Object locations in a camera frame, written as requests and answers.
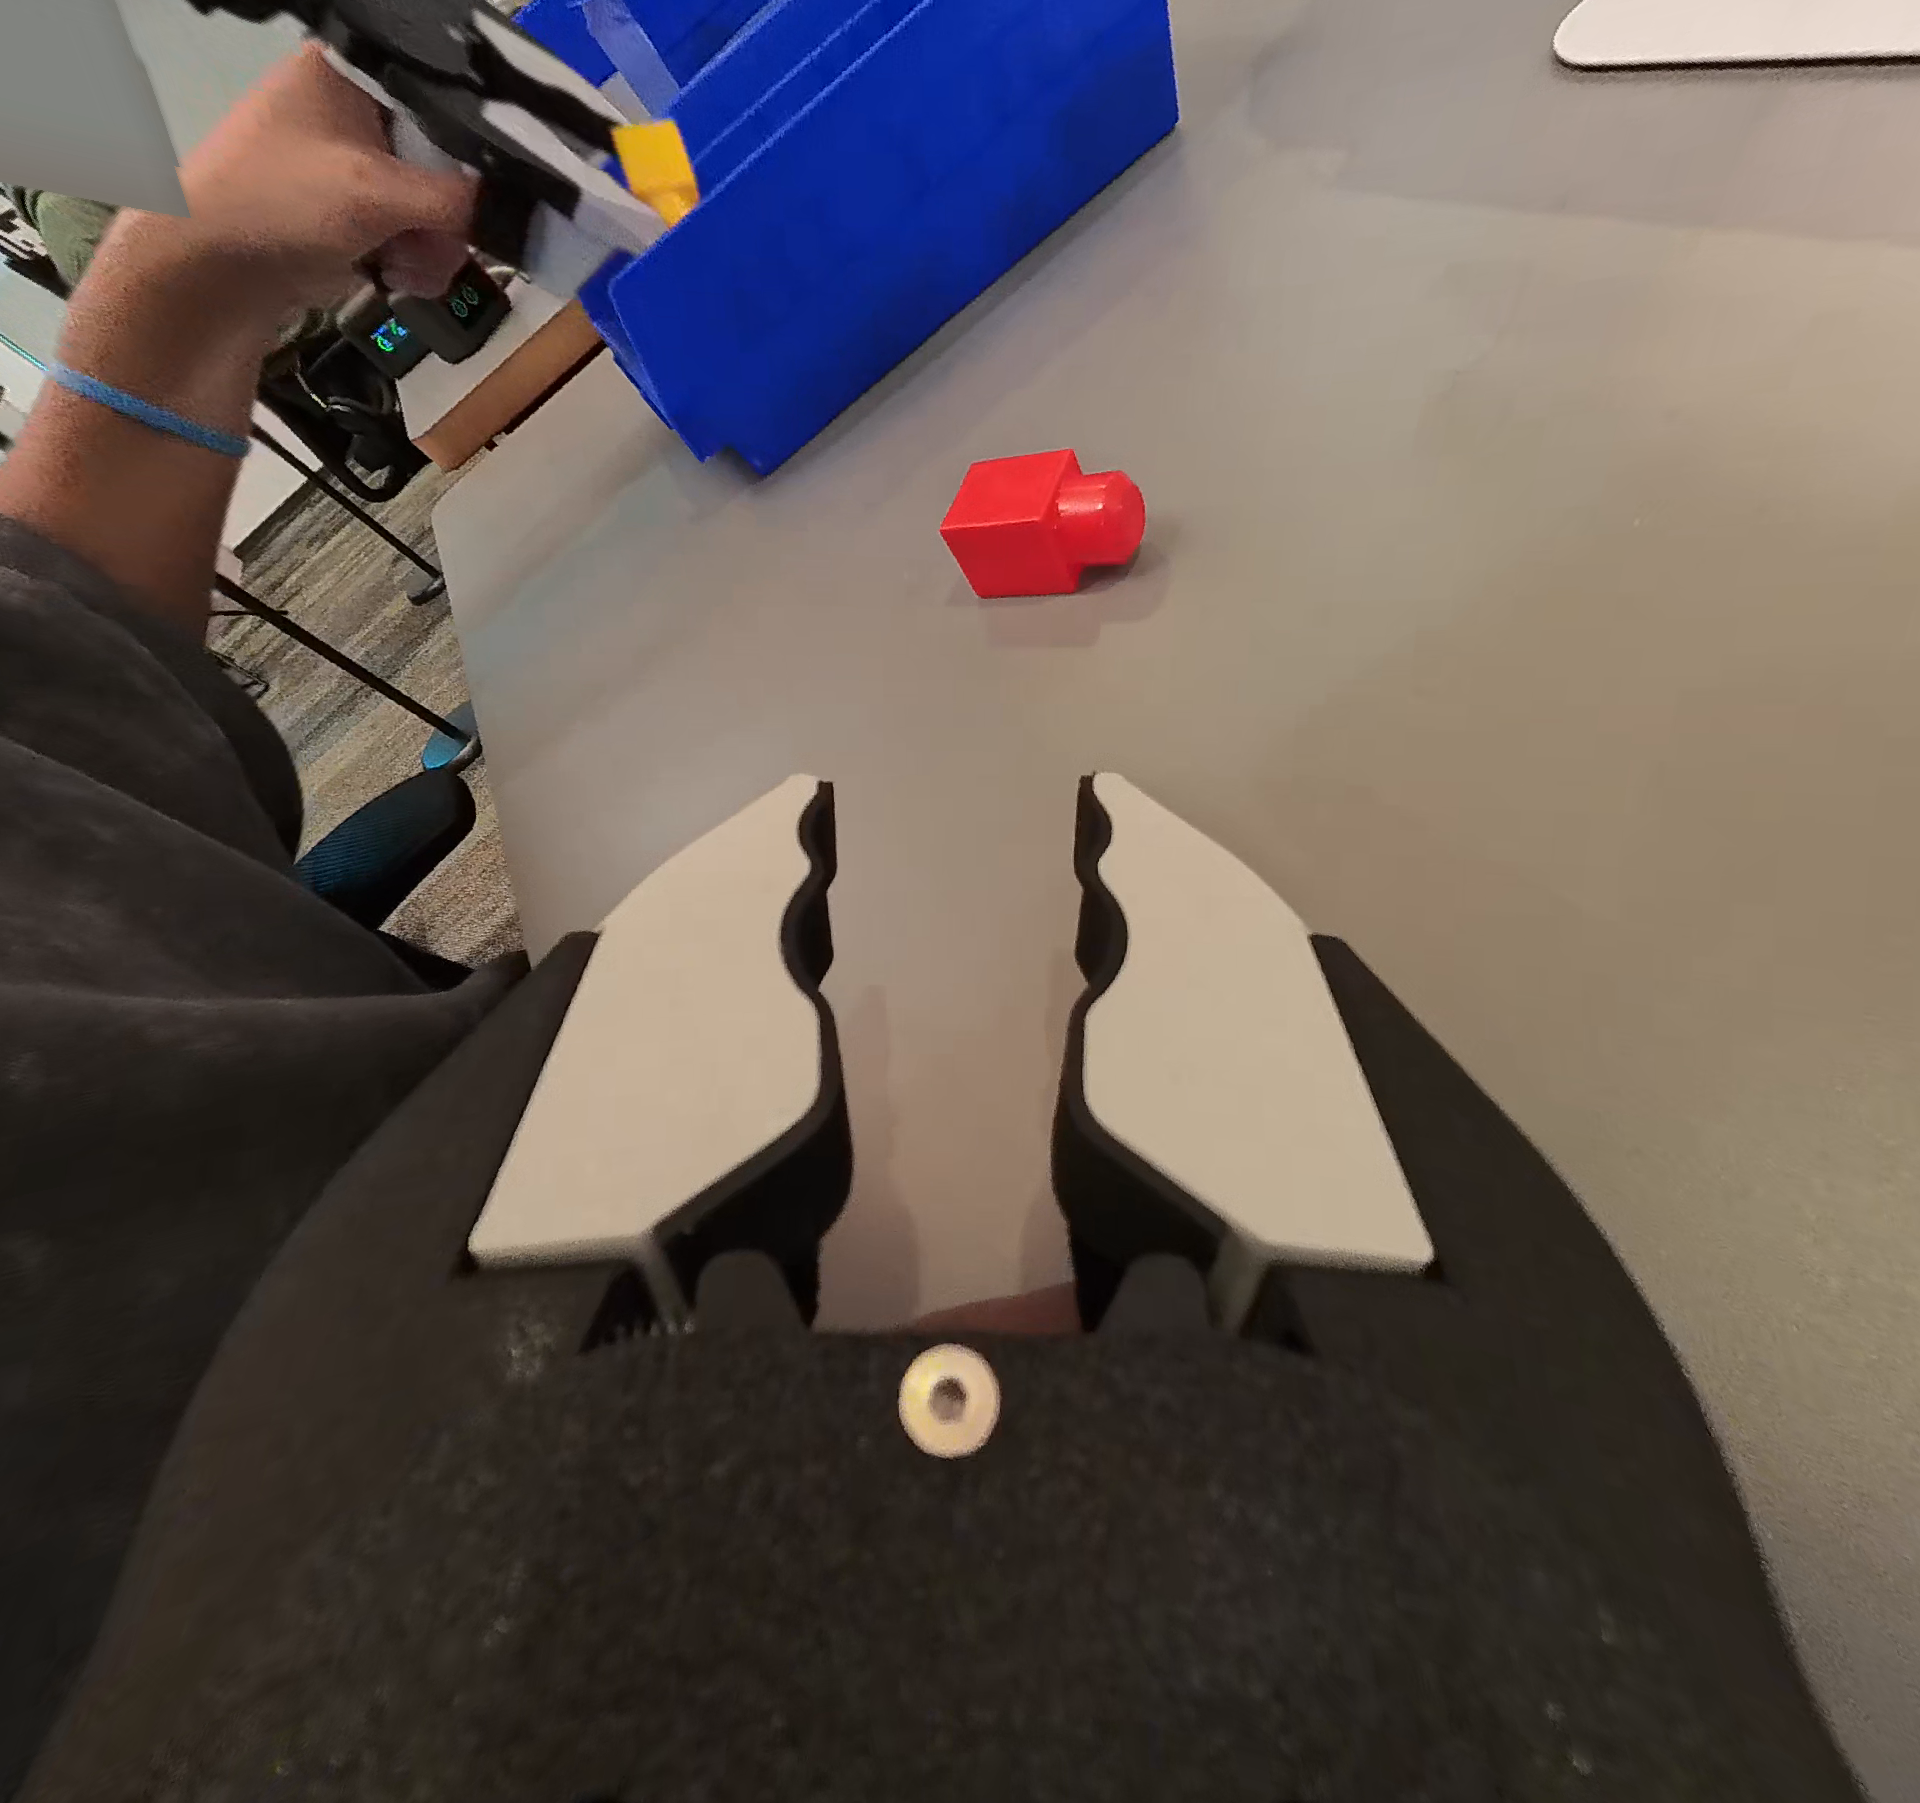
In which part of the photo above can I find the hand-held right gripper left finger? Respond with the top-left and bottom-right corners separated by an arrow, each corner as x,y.
463,776 -> 858,1329

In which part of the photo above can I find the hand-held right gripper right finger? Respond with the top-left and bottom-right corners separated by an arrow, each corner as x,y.
1056,776 -> 1440,1340

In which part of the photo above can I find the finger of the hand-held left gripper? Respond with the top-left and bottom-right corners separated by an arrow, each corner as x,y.
483,110 -> 676,301
469,5 -> 624,130

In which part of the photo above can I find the yellow one-stud toy block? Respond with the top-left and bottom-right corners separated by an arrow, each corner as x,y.
613,126 -> 706,222

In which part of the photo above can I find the blue plastic bin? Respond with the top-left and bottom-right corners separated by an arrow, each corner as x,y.
578,0 -> 1175,480

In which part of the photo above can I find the red one-stud toy block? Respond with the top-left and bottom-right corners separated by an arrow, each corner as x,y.
940,451 -> 1142,606

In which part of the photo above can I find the person's left forearm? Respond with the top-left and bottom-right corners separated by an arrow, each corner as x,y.
0,377 -> 247,619

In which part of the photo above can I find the grey desk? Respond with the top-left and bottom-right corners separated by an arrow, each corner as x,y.
430,0 -> 1920,1787

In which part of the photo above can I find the person's left hand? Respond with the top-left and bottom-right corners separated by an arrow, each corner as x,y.
63,36 -> 485,408

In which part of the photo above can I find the black wheeled chair base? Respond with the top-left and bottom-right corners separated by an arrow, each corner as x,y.
255,327 -> 430,503

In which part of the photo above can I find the black office chair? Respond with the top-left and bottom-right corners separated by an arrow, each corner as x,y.
291,765 -> 483,939

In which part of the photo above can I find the blue wristband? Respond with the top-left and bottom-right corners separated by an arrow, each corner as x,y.
41,361 -> 255,467

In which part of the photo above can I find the person's grey sweatshirt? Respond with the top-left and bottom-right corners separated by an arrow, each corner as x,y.
0,509 -> 524,1773

